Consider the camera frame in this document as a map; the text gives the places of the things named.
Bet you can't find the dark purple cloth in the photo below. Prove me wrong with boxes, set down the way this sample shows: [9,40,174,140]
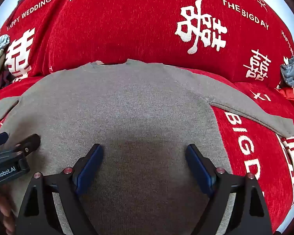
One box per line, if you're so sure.
[0,66,15,90]

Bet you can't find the grey plush cloth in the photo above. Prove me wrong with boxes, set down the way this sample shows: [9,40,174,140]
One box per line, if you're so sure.
[280,56,294,87]

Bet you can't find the red printed sofa cover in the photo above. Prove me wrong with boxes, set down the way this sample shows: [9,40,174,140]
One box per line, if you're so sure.
[0,0,294,233]

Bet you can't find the grey knit sweater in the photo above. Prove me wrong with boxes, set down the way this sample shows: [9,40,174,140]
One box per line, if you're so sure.
[0,59,294,235]

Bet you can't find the person's left hand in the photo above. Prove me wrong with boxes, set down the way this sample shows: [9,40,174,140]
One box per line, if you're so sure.
[0,196,16,235]

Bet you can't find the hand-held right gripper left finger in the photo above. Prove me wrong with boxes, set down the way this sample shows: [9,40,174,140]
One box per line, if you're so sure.
[16,143,104,235]

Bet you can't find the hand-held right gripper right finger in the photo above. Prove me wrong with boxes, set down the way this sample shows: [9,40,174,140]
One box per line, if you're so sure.
[185,144,273,235]

